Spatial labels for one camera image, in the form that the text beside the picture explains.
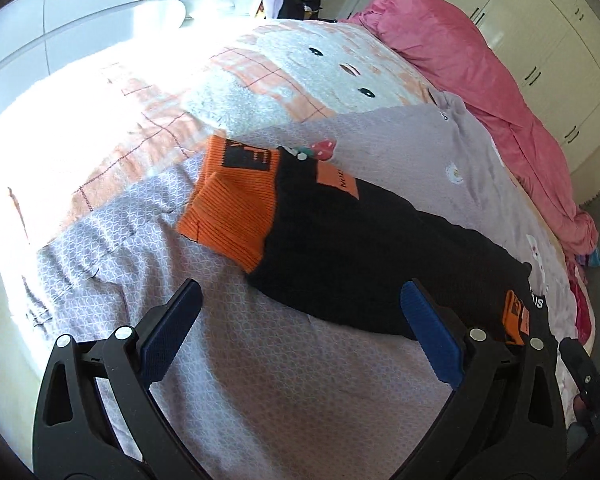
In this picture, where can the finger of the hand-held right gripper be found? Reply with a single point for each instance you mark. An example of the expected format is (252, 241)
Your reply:
(582, 365)

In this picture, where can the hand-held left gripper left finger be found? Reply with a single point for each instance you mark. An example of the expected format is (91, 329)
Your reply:
(167, 330)

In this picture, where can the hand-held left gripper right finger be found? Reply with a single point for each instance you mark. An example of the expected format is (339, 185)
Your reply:
(432, 332)

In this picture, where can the black and orange sweater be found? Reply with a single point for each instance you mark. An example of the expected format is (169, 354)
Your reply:
(355, 240)

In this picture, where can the colourful patterned cloth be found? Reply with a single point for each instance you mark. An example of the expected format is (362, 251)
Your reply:
(592, 259)

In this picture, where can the grey patterned blanket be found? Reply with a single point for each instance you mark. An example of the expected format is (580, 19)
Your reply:
(290, 385)

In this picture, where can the cat print bedsheet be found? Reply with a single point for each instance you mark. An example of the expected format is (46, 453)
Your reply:
(145, 105)

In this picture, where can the pink duvet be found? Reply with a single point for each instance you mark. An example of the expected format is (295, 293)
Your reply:
(480, 75)

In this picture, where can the white headboard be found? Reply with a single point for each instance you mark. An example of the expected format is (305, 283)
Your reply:
(55, 20)

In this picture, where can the white wardrobe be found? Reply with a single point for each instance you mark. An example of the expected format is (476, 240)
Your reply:
(555, 25)

